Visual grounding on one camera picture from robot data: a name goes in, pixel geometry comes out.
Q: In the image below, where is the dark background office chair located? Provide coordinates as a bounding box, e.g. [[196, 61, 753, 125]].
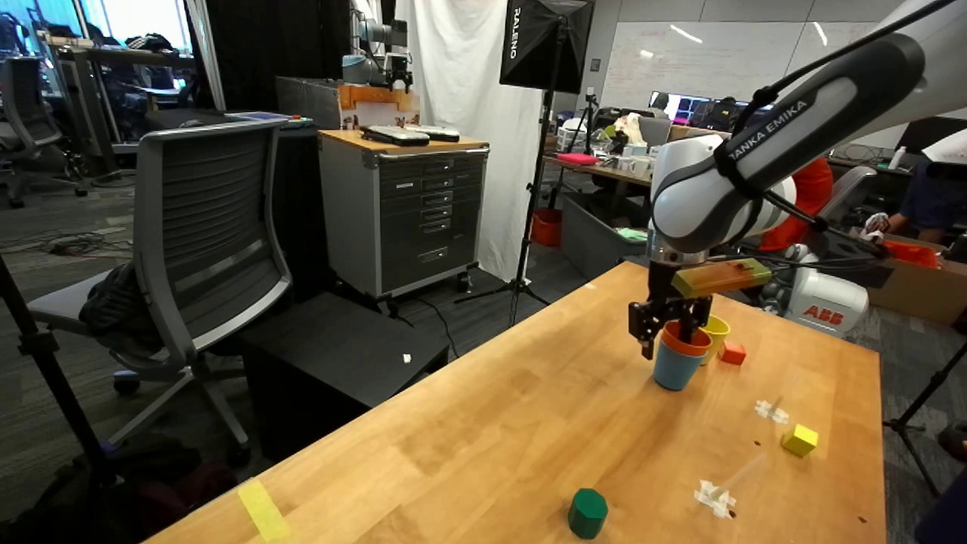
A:
[[0, 53, 88, 208]]

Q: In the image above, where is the white ABB robot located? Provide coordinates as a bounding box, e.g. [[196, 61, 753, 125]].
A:
[[774, 244, 871, 342]]

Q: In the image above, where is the black curtain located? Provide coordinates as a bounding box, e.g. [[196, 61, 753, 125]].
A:
[[206, 0, 356, 116]]

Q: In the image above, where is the black low platform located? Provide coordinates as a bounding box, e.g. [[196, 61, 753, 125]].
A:
[[239, 290, 451, 456]]

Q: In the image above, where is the grey mesh office chair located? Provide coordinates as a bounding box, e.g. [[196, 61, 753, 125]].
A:
[[27, 113, 297, 456]]

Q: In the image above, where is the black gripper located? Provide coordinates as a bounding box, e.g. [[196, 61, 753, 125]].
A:
[[625, 256, 711, 362]]

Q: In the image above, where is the black camera tripod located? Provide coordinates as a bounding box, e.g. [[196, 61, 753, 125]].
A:
[[0, 254, 133, 544]]

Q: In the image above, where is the grey wood-topped tool cabinet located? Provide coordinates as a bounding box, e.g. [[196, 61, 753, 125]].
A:
[[319, 126, 494, 301]]

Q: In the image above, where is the blue plastic cup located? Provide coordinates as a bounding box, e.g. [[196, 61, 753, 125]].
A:
[[649, 342, 709, 392]]

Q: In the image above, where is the green cylinder block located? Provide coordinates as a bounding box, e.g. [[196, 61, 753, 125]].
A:
[[564, 487, 612, 542]]

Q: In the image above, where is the brown cardboard box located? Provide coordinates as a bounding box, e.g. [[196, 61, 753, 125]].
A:
[[871, 254, 967, 329]]

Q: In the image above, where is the white curtain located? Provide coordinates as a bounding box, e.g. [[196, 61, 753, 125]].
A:
[[393, 0, 548, 284]]

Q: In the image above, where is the person in red shirt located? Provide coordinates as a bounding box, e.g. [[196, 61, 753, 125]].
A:
[[760, 155, 839, 254]]

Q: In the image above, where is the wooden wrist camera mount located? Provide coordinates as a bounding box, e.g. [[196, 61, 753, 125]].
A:
[[670, 256, 774, 301]]

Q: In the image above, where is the black softbox light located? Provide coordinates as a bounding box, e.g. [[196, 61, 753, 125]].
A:
[[498, 0, 600, 97]]

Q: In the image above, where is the yellow small block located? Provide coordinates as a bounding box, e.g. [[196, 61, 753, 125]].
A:
[[780, 419, 821, 461]]

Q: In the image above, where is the cluttered office desk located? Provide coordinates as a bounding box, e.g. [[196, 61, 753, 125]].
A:
[[557, 145, 663, 237]]

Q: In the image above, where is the white wall whiteboard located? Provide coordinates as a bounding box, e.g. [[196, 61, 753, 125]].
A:
[[600, 22, 910, 155]]

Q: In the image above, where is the yellow plastic cup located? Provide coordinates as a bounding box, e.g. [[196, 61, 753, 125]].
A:
[[702, 315, 735, 355]]

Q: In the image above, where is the black thin tripod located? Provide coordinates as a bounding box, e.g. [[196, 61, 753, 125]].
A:
[[884, 342, 967, 495]]

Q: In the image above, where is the orange plastic cup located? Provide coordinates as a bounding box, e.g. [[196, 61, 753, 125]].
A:
[[659, 321, 714, 362]]

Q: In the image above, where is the black flat device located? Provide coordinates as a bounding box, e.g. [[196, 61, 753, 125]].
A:
[[361, 121, 437, 149]]

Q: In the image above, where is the yellow tape strip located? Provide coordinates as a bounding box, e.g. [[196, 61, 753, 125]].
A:
[[236, 477, 297, 544]]

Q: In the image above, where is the black light stand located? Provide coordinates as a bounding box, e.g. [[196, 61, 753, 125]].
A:
[[456, 84, 557, 305]]

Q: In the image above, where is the red bucket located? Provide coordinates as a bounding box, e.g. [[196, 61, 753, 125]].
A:
[[529, 204, 564, 250]]

